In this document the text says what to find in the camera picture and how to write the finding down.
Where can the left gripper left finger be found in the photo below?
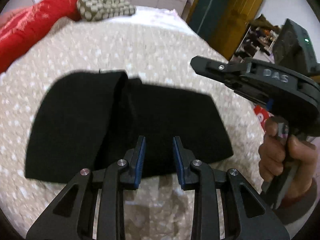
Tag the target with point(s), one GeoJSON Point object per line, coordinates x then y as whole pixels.
{"type": "Point", "coordinates": [92, 201]}

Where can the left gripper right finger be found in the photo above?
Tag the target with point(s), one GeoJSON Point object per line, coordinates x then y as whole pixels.
{"type": "Point", "coordinates": [245, 214]}

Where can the black pants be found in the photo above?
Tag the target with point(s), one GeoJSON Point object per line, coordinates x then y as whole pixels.
{"type": "Point", "coordinates": [90, 120]}

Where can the right forearm grey sleeve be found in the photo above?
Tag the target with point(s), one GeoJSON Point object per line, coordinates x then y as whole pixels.
{"type": "Point", "coordinates": [294, 214]}

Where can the right hand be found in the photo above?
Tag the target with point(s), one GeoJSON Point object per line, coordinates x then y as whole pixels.
{"type": "Point", "coordinates": [272, 154]}

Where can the red cardboard box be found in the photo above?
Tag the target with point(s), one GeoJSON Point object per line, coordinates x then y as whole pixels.
{"type": "Point", "coordinates": [263, 116]}

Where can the white shelf unit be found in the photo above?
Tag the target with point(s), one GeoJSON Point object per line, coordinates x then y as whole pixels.
{"type": "Point", "coordinates": [258, 41]}

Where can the wooden door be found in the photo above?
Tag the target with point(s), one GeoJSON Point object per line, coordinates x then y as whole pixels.
{"type": "Point", "coordinates": [232, 26]}

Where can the white bed sheet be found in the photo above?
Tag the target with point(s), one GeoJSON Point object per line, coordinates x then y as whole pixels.
{"type": "Point", "coordinates": [154, 17]}

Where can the red blanket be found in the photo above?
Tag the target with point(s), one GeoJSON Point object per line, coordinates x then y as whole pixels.
{"type": "Point", "coordinates": [23, 28]}

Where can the green patterned pillow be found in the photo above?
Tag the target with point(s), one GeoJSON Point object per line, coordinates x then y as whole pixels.
{"type": "Point", "coordinates": [97, 10]}

